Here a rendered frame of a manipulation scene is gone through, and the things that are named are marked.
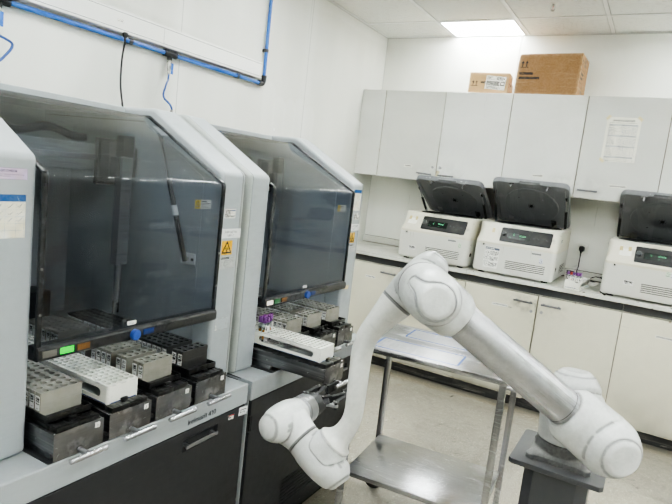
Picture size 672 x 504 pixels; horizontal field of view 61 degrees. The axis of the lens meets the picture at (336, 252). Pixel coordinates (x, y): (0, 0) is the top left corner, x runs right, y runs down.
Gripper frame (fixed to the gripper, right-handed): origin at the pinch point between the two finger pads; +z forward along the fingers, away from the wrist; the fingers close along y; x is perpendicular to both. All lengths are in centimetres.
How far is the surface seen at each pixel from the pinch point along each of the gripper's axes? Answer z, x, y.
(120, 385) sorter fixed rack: -67, -11, 30
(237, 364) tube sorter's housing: -12.1, -2.2, 35.5
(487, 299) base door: 233, 3, 11
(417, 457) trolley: 63, 47, -10
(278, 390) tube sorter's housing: 2.1, 8.9, 26.5
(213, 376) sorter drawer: -34.2, -5.9, 27.1
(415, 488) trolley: 38, 47, -19
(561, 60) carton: 267, -169, -7
